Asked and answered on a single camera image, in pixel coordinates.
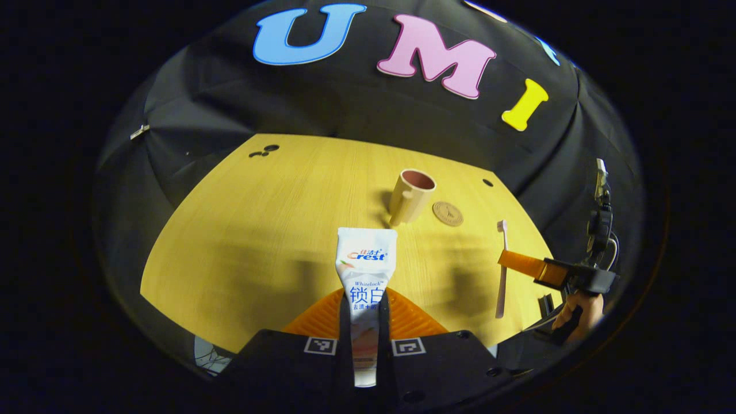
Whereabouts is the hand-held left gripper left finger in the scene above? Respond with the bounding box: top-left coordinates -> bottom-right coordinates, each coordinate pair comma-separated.
221,287 -> 360,412

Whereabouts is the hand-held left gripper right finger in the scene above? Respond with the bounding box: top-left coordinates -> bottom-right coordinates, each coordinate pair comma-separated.
377,287 -> 521,412

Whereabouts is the pink toothbrush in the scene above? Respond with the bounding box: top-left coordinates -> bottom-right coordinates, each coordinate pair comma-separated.
495,219 -> 511,320

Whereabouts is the round brown coaster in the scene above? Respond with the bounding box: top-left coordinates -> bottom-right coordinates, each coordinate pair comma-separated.
432,201 -> 465,228

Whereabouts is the white toothpaste tube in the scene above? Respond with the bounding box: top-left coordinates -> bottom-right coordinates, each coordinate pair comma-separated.
335,227 -> 399,389

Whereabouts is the beige pink cup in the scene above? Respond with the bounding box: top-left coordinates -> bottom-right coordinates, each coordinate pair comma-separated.
388,168 -> 438,228

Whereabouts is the wooden desktop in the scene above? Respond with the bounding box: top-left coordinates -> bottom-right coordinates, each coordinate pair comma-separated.
140,133 -> 555,354

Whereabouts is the black backdrop cloth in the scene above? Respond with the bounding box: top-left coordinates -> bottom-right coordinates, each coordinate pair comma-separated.
95,0 -> 645,369

